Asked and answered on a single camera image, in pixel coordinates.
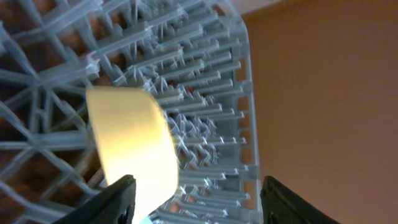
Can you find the yellow bowl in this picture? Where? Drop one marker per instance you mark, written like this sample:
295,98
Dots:
132,137

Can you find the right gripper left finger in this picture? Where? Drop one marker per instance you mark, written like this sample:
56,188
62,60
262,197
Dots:
114,205

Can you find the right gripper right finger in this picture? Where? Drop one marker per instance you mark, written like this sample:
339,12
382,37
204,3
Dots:
280,205

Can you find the grey plastic dishwasher rack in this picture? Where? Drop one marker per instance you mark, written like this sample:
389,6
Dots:
192,56

